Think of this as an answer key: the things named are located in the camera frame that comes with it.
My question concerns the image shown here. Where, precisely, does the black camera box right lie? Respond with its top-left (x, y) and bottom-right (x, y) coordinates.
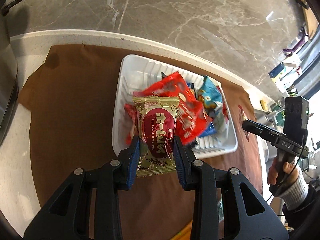
top-left (283, 96), bottom-right (309, 146)

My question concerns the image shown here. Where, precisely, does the purple hanging tool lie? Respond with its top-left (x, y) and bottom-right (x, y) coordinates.
top-left (283, 27), bottom-right (309, 57)

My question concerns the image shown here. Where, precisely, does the brown cloth mat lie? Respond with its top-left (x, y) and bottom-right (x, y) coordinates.
top-left (17, 43), bottom-right (263, 240)

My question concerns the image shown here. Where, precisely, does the green bean snack packet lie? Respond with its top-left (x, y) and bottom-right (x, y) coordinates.
top-left (217, 198), bottom-right (224, 223)

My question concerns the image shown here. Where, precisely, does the white ribbed plastic tray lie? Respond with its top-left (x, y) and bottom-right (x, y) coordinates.
top-left (112, 54), bottom-right (238, 159)

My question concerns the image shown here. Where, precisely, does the dark blue cup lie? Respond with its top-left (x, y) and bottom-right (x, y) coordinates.
top-left (268, 62), bottom-right (285, 79)

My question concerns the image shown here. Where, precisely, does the stainless steel rice cooker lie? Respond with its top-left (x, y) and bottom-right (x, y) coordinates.
top-left (0, 15), bottom-right (18, 144)

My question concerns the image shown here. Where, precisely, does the red white small packet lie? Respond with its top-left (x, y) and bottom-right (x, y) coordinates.
top-left (238, 105), bottom-right (249, 141)

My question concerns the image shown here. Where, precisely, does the red patterned nut packet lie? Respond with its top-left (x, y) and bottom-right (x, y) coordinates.
top-left (124, 103), bottom-right (139, 145)

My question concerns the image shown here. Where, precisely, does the orange long snack packet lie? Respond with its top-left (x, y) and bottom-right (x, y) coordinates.
top-left (170, 220), bottom-right (193, 240)

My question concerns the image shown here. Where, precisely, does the right grey sleeve forearm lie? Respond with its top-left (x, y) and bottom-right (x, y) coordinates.
top-left (278, 169), bottom-right (320, 230)

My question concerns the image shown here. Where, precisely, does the yellow sponge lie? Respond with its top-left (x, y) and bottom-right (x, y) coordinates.
top-left (260, 100), bottom-right (268, 111)

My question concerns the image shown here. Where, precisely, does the white and red snack bag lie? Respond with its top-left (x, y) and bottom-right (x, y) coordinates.
top-left (214, 86), bottom-right (230, 133)

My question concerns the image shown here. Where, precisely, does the red Milkes chocolate bag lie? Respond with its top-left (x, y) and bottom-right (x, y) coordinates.
top-left (135, 72), bottom-right (212, 145)

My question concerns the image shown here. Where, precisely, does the gold red pie packet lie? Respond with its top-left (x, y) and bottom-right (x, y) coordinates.
top-left (133, 96), bottom-right (180, 177)

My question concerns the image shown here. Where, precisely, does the black cookie snack packet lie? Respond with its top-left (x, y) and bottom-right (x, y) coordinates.
top-left (161, 72), bottom-right (198, 149)

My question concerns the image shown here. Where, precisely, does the light blue snack packet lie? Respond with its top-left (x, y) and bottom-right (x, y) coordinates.
top-left (197, 76), bottom-right (223, 111)

